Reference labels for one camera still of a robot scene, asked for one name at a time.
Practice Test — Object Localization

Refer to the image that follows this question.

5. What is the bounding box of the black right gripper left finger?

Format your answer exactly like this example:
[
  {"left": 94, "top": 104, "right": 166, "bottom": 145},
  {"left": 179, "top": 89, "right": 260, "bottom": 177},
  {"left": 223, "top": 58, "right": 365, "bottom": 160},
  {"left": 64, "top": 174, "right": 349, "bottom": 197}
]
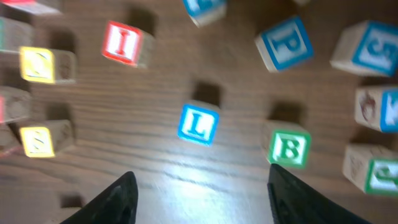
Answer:
[{"left": 62, "top": 171, "right": 139, "bottom": 224}]

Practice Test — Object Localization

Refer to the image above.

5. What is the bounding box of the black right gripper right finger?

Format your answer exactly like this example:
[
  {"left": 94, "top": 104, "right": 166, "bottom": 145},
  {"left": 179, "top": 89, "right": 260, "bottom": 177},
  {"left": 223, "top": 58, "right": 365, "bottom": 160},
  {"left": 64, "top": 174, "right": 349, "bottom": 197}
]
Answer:
[{"left": 267, "top": 164, "right": 370, "bottom": 224}]

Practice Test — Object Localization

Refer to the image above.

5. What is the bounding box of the green B letter block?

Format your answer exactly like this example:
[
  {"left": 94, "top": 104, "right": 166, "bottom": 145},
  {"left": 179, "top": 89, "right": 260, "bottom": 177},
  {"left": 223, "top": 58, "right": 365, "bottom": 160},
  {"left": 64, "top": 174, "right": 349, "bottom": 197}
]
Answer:
[{"left": 262, "top": 119, "right": 312, "bottom": 169}]

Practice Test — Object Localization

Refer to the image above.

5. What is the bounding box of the green J block right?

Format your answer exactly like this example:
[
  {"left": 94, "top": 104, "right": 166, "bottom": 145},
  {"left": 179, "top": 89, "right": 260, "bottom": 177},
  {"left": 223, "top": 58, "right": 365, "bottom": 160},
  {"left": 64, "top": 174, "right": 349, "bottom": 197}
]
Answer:
[{"left": 342, "top": 144, "right": 397, "bottom": 196}]

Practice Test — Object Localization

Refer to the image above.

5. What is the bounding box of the yellow S letter block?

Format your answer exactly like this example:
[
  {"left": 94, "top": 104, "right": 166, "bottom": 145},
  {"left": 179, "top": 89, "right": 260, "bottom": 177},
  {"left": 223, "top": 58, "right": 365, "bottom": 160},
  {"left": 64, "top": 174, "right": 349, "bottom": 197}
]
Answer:
[{"left": 19, "top": 119, "right": 75, "bottom": 158}]

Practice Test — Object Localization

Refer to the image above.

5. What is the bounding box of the blue L letter block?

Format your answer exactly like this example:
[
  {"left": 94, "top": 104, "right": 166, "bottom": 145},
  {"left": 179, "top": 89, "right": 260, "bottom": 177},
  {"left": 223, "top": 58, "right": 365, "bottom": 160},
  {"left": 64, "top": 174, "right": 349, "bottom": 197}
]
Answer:
[{"left": 177, "top": 100, "right": 220, "bottom": 147}]

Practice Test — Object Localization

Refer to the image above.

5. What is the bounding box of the blue T letter block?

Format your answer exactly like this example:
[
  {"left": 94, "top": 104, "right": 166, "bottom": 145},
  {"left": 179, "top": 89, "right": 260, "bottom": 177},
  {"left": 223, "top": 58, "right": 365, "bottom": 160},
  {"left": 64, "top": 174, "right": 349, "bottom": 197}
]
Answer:
[{"left": 354, "top": 85, "right": 397, "bottom": 133}]

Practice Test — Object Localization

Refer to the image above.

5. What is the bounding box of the red A letter block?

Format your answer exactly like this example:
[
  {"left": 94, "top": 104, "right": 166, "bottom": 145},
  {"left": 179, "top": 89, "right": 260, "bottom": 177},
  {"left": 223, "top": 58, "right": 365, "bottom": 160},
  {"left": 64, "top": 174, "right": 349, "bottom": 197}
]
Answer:
[{"left": 1, "top": 86, "right": 32, "bottom": 123}]

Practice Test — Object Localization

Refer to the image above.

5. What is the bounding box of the blue P letter block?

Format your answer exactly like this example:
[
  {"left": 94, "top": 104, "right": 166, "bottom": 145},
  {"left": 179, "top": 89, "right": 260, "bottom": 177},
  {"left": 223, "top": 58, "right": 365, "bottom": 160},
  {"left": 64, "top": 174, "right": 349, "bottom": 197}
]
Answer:
[{"left": 254, "top": 16, "right": 314, "bottom": 73}]

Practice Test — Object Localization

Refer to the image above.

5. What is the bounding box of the red I letter block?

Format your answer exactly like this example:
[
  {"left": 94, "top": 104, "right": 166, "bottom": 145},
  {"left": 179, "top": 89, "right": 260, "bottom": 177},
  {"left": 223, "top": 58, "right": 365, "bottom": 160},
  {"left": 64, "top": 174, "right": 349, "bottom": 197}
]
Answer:
[{"left": 101, "top": 21, "right": 155, "bottom": 68}]

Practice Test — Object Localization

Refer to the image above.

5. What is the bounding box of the yellow O block upper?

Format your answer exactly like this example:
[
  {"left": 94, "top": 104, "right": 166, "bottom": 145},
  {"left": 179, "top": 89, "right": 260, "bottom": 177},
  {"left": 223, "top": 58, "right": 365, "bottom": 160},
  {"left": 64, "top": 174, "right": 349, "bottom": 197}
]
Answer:
[{"left": 19, "top": 46, "right": 77, "bottom": 85}]

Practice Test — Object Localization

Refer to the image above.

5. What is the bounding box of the blue 5 number block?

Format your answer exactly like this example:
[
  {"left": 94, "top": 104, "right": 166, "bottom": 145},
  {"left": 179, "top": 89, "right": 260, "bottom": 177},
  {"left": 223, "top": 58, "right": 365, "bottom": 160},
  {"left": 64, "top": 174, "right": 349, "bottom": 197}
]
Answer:
[{"left": 330, "top": 21, "right": 397, "bottom": 77}]

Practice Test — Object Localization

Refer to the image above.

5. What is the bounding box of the green Z letter block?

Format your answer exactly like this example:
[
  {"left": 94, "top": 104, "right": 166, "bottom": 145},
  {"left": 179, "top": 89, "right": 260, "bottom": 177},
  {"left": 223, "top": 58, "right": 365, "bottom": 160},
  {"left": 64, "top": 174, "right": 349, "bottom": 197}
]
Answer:
[{"left": 1, "top": 17, "right": 34, "bottom": 54}]

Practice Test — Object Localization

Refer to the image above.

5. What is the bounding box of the blue 2 number block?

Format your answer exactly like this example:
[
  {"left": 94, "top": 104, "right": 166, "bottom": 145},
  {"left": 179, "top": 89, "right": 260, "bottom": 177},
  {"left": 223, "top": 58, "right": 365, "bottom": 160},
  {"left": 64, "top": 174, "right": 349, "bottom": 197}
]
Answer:
[{"left": 183, "top": 0, "right": 228, "bottom": 27}]

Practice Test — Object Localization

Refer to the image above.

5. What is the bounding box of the red U letter block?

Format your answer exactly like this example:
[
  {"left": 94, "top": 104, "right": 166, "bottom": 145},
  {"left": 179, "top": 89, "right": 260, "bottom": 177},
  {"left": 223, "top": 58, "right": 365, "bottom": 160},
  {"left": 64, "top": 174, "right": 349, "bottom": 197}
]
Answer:
[{"left": 1, "top": 0, "right": 64, "bottom": 15}]

